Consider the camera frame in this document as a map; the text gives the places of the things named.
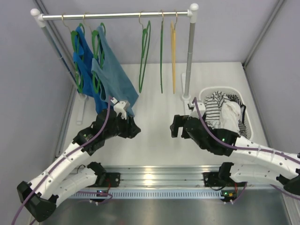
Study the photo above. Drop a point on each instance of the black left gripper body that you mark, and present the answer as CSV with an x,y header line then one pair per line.
x,y
128,128

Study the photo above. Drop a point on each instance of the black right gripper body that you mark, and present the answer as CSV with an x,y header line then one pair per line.
x,y
186,135

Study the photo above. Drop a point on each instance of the white tank top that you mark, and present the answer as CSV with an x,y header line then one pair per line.
x,y
229,116

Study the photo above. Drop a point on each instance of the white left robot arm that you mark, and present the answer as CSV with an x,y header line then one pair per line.
x,y
43,194

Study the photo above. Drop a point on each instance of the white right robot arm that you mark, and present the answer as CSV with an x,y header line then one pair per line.
x,y
267,165

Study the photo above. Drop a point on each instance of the black white striped top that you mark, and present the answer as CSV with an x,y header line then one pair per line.
x,y
213,105

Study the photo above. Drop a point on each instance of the teal tank top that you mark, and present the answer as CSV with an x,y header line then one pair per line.
x,y
113,80

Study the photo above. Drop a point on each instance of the royal blue tank top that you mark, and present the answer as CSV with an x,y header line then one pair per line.
x,y
85,65

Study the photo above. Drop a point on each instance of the green hanger with teal top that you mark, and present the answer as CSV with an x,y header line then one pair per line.
x,y
98,55

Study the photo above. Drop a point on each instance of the yellow hanger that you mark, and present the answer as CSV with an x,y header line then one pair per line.
x,y
173,55

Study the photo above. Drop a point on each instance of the green hanger with blue top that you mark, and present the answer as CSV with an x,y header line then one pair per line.
x,y
75,40

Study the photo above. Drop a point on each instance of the white laundry basket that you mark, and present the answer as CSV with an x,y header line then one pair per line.
x,y
228,90

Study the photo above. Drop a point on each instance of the black trimmed striped garment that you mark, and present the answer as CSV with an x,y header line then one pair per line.
x,y
241,123

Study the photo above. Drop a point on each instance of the silver white clothes rack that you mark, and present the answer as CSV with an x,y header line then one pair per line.
x,y
192,13

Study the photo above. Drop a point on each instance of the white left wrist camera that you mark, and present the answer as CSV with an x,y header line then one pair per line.
x,y
120,107

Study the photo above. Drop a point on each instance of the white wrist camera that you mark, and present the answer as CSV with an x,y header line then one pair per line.
x,y
193,110
120,107

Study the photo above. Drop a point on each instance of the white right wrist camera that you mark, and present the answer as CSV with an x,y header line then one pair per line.
x,y
193,110

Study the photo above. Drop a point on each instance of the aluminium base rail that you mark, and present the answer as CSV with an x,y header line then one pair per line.
x,y
161,177

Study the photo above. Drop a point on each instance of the white slotted cable duct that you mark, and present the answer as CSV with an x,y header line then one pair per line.
x,y
169,194

